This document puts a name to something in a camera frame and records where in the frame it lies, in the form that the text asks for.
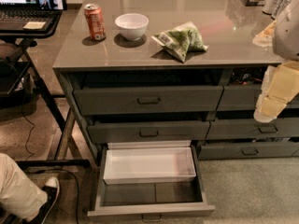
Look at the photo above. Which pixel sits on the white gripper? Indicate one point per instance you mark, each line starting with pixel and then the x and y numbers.
pixel 287 36

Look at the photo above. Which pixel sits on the grey drawer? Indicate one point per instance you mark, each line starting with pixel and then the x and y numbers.
pixel 150 202
pixel 137 100
pixel 239 97
pixel 147 131
pixel 250 128
pixel 249 150

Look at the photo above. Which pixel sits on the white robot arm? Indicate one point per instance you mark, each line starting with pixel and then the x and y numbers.
pixel 285 40

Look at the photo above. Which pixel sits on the grey drawer cabinet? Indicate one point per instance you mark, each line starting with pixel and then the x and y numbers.
pixel 227 28

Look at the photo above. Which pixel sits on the green chip bag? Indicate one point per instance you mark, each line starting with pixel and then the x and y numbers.
pixel 181 40

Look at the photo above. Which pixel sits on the white ceramic bowl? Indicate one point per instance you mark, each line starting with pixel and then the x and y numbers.
pixel 132 25

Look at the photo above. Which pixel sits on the white plastic tray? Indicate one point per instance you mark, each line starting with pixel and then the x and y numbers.
pixel 149 162

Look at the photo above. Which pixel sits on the orange soda can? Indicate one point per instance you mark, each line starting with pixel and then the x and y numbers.
pixel 94 17

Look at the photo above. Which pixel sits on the black smartphone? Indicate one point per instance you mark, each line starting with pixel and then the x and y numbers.
pixel 52 4

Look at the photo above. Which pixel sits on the black white sneaker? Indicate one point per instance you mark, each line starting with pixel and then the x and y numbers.
pixel 52 189

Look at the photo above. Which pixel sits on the yellow sticky note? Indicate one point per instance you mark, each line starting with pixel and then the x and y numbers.
pixel 34 25

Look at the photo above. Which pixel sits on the open laptop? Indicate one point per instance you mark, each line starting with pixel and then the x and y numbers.
pixel 14 14

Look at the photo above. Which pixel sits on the person leg beige trousers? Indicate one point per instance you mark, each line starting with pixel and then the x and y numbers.
pixel 19 195

